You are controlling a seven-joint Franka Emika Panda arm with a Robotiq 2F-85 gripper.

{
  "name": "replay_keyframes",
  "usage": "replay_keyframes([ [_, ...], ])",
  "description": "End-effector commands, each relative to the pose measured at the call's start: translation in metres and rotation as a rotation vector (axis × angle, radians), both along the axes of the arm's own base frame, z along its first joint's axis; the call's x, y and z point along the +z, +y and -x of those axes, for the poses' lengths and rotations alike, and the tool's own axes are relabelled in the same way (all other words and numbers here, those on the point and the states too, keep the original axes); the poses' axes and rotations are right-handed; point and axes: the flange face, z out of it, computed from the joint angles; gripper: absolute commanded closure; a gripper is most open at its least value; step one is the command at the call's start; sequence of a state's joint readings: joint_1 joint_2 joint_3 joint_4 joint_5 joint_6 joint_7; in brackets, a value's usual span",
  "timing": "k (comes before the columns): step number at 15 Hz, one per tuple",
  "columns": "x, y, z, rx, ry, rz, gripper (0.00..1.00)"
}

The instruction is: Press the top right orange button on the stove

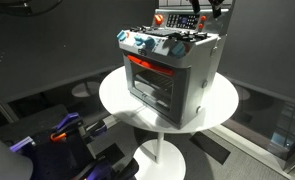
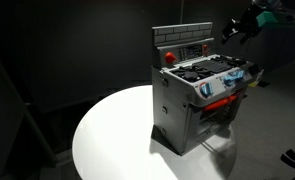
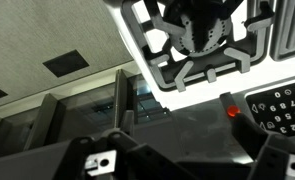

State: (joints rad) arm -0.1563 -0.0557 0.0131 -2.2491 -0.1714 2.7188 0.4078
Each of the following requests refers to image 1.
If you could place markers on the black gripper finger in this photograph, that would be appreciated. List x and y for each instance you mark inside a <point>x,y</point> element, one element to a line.
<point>195,6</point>
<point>216,8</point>

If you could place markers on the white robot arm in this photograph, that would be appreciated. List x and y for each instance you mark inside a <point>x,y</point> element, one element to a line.
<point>3,160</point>

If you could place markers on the small orange stove button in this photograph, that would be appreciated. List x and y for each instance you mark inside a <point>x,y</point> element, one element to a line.
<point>203,18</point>
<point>200,26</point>

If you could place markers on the black stove keypad panel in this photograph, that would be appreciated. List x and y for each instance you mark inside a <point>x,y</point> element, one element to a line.
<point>183,20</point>

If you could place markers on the light blue stove knob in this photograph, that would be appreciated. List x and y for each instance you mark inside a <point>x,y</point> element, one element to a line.
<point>178,50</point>
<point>139,41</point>
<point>121,35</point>
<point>150,43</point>

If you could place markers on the grey toy stove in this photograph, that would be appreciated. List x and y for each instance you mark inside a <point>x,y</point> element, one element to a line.
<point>200,60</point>

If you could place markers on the black burner grate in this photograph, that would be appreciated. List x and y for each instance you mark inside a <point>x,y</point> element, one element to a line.
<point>190,36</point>
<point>138,29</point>

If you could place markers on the large orange round dial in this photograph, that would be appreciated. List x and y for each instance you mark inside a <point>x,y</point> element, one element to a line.
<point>158,19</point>

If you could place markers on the black ribbed griddle plate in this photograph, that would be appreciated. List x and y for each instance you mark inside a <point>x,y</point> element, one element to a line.
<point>162,32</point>

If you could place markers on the grey oven door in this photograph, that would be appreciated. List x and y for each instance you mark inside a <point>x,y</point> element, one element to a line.
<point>182,96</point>

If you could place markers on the black floor plate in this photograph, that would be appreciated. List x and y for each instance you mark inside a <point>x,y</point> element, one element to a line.
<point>210,148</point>

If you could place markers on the purple clamp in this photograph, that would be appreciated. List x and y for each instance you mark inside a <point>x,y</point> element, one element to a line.
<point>100,168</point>
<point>68,120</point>
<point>98,128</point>
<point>20,144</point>

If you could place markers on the orange spring clip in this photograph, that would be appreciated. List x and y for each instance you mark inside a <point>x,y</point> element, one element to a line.
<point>58,136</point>

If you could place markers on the purple black device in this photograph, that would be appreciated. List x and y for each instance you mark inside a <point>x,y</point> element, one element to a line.
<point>37,121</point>

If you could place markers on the white round pedestal table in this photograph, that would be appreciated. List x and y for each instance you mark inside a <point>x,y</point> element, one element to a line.
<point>220,100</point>

